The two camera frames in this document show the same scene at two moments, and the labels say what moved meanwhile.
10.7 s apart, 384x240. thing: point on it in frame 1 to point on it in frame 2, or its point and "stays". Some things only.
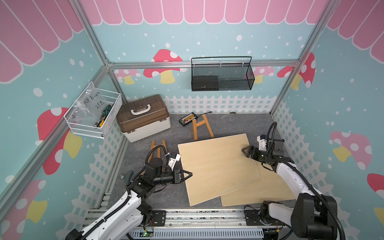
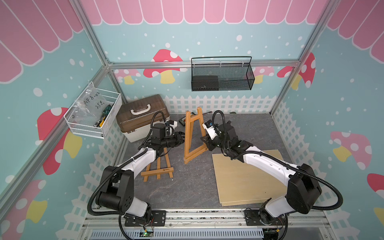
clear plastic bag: (92, 103) stays
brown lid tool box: (142, 117) stays
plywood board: (218, 166) to (238, 181)
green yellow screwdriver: (106, 110) stays
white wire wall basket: (91, 114) stays
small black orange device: (187, 119) stays
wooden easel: (195, 125) to (189, 153)
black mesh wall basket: (221, 77) stays
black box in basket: (204, 83) stays
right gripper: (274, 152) to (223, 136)
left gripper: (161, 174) to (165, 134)
